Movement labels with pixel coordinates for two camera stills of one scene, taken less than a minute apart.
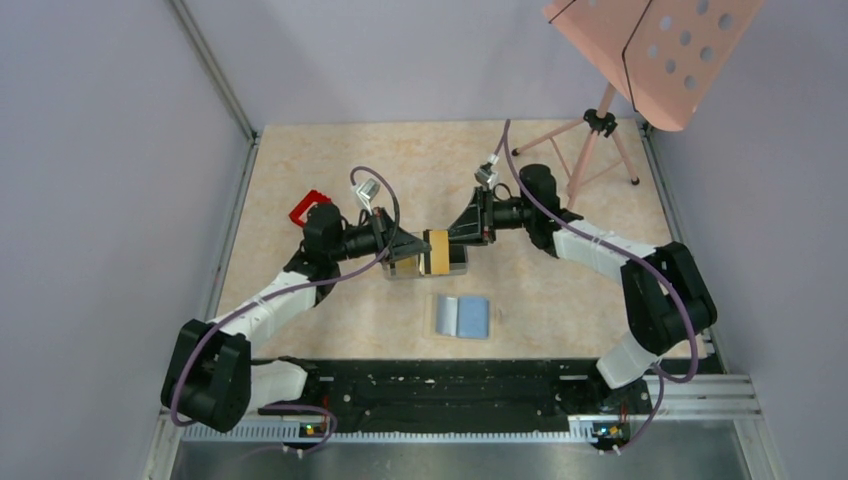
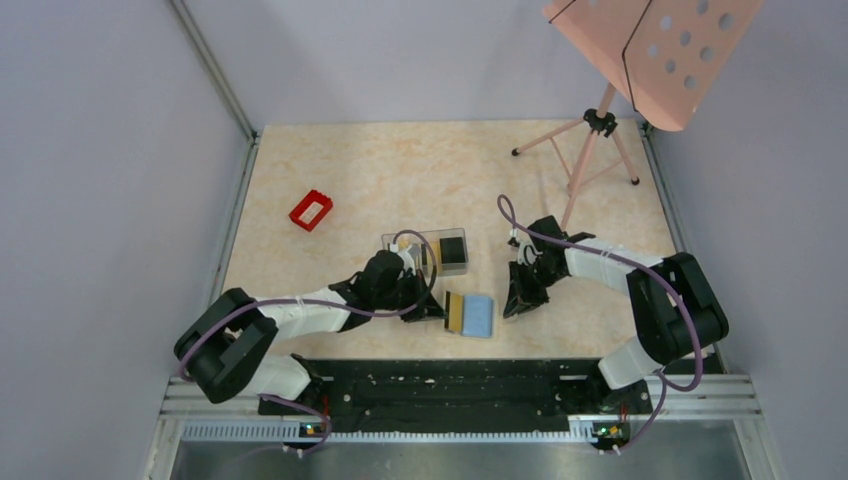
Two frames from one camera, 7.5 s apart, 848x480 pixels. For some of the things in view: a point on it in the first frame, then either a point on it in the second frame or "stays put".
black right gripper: x=476 y=224 -> x=521 y=298
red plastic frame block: x=312 y=197 stays put
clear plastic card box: x=443 y=259 stays put
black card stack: x=457 y=253 stays put
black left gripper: x=404 y=244 -> x=429 y=306
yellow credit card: x=439 y=252 -> x=455 y=313
